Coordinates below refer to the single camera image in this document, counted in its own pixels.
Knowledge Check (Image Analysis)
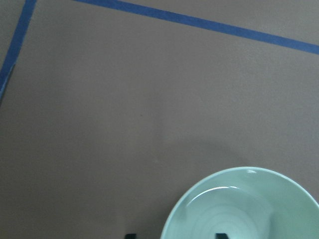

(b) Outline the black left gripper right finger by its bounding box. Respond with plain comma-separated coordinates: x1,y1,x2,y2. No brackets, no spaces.
215,233,229,239

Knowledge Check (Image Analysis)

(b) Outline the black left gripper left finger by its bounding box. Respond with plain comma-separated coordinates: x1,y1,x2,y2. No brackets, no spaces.
124,234,137,239

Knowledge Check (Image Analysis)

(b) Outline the mint green bowl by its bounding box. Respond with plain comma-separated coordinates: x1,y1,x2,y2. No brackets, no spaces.
161,167,319,239

